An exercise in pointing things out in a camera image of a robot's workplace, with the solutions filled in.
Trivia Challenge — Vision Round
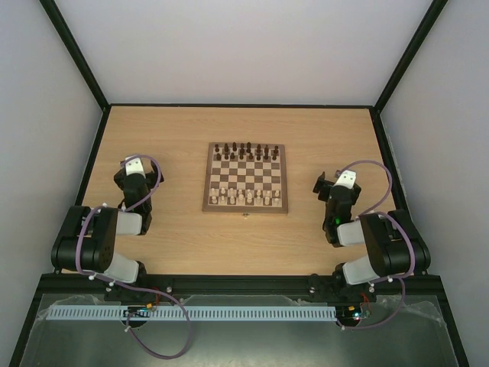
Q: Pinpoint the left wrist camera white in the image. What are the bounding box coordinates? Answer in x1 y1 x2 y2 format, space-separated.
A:
122 157 145 177

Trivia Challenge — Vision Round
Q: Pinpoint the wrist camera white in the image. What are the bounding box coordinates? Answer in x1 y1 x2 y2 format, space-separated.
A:
334 170 357 190
122 157 145 177

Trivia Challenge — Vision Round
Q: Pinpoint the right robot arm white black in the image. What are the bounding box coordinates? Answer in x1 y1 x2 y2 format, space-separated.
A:
313 171 431 300

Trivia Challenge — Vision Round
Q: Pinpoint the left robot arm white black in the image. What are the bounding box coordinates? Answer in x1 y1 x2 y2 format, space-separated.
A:
50 164 164 284

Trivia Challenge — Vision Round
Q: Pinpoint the light blue cable duct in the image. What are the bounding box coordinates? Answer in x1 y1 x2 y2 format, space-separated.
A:
46 305 337 322

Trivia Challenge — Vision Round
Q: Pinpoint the wooden chess board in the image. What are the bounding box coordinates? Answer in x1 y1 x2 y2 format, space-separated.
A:
202 141 289 214

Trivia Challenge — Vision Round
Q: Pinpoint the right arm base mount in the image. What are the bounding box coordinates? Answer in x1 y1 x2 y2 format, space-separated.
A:
306 273 370 303

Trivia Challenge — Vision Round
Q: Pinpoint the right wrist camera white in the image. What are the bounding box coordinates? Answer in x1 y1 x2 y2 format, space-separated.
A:
334 170 357 190

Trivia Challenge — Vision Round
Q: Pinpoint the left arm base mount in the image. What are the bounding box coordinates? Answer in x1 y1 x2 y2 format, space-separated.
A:
105 274 173 304

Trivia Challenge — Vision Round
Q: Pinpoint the black aluminium frame rail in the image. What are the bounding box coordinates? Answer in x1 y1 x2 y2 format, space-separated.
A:
37 273 444 297

